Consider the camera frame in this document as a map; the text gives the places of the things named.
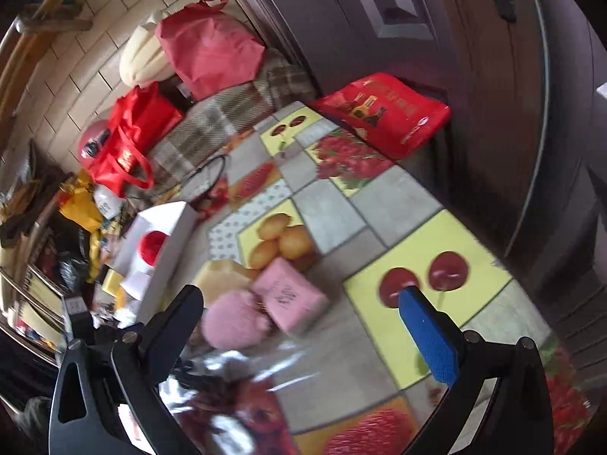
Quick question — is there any red plush apple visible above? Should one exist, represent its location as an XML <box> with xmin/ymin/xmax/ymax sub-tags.
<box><xmin>138</xmin><ymin>230</ymin><xmax>169</xmax><ymax>266</ymax></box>

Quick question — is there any pink fluffy plush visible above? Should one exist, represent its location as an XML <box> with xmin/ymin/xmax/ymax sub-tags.
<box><xmin>202</xmin><ymin>290</ymin><xmax>272</xmax><ymax>350</ymax></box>

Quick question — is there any pink tissue pack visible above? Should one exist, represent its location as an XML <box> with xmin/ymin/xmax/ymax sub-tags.
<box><xmin>251</xmin><ymin>258</ymin><xmax>329</xmax><ymax>336</ymax></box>

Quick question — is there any yellow tissue pack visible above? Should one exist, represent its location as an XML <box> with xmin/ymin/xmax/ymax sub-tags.
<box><xmin>102</xmin><ymin>268</ymin><xmax>124</xmax><ymax>297</ymax></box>

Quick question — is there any black plastic bag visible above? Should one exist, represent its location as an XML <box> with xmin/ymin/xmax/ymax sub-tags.
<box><xmin>58</xmin><ymin>251</ymin><xmax>90</xmax><ymax>293</ymax></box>

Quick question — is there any white foam tray box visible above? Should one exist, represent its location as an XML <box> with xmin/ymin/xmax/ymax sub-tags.
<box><xmin>111</xmin><ymin>201</ymin><xmax>198</xmax><ymax>328</ymax></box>

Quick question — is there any white helmet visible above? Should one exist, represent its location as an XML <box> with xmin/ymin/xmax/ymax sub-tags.
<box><xmin>93</xmin><ymin>185</ymin><xmax>124</xmax><ymax>220</ymax></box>

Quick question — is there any yellow plastic bag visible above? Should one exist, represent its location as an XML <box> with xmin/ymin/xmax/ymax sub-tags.
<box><xmin>58</xmin><ymin>169</ymin><xmax>103</xmax><ymax>233</ymax></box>

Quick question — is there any red helmet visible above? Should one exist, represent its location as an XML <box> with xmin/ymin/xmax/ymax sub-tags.
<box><xmin>76</xmin><ymin>119</ymin><xmax>110</xmax><ymax>169</ymax></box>

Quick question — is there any fruit pattern tablecloth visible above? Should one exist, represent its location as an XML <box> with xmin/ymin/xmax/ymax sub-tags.
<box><xmin>160</xmin><ymin>103</ymin><xmax>591</xmax><ymax>454</ymax></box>

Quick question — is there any cream foam roll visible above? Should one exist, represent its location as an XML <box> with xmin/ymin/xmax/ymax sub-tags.
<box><xmin>118</xmin><ymin>10</ymin><xmax>175</xmax><ymax>87</ymax></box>

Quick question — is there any dull red nonwoven bag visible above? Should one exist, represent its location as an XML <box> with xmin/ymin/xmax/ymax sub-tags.
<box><xmin>155</xmin><ymin>0</ymin><xmax>266</xmax><ymax>102</ymax></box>

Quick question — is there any plaid blanket covered furniture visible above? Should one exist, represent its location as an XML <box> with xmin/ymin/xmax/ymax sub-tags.
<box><xmin>147</xmin><ymin>48</ymin><xmax>317</xmax><ymax>196</ymax></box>

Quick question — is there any red gift bag on chair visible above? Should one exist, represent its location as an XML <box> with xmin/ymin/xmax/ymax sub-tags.
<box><xmin>311</xmin><ymin>73</ymin><xmax>452</xmax><ymax>160</ymax></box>

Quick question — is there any black cable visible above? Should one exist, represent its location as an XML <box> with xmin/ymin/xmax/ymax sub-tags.
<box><xmin>175</xmin><ymin>153</ymin><xmax>230</xmax><ymax>205</ymax></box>

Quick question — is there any red tote bag with handles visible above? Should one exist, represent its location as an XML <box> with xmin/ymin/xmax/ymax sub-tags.
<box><xmin>86</xmin><ymin>81</ymin><xmax>184</xmax><ymax>197</ymax></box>

